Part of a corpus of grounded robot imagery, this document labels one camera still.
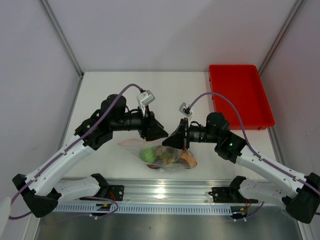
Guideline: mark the aluminium corner post right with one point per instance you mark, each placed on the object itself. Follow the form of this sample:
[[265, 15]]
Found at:
[[285, 27]]

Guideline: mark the green custard apple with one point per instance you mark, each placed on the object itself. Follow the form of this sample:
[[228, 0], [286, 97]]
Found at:
[[148, 155]]

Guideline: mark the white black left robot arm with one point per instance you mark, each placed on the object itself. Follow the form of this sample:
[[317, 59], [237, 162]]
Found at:
[[42, 190]]

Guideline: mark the aluminium front rail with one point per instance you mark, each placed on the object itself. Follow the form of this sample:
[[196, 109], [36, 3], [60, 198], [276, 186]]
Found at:
[[147, 191]]

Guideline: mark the red plastic bin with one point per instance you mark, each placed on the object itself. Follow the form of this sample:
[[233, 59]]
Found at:
[[242, 86]]

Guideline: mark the clear pink-dotted zip bag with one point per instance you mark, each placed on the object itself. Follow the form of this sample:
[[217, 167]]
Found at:
[[134, 145]]

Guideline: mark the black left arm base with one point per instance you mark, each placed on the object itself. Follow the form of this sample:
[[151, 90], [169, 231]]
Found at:
[[111, 192]]

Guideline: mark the aluminium corner post left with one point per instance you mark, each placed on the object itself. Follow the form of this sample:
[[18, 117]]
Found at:
[[46, 8]]

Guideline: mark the brown longan fruit bunch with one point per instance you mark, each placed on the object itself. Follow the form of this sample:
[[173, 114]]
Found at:
[[166, 156]]

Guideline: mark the white slotted cable duct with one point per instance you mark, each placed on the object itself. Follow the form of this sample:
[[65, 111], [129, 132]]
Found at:
[[130, 208]]

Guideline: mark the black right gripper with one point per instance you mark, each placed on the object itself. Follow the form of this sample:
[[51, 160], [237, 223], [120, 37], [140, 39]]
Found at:
[[178, 137]]

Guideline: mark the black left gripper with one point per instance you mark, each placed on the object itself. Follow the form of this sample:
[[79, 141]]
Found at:
[[155, 129]]

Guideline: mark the aluminium corner post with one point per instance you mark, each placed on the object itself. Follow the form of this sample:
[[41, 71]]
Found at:
[[285, 27], [46, 8]]

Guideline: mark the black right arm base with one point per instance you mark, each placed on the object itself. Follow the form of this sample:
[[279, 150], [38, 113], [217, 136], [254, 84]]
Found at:
[[229, 195]]

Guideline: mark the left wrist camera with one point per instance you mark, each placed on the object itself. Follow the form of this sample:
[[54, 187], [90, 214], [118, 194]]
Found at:
[[144, 99]]

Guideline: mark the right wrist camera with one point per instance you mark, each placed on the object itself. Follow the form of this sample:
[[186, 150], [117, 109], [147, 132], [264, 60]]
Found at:
[[186, 111]]

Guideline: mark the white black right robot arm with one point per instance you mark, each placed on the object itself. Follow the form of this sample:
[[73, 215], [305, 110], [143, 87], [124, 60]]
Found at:
[[296, 192]]

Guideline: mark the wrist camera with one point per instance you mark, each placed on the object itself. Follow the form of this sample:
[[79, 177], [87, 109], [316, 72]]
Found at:
[[186, 111], [144, 99]]

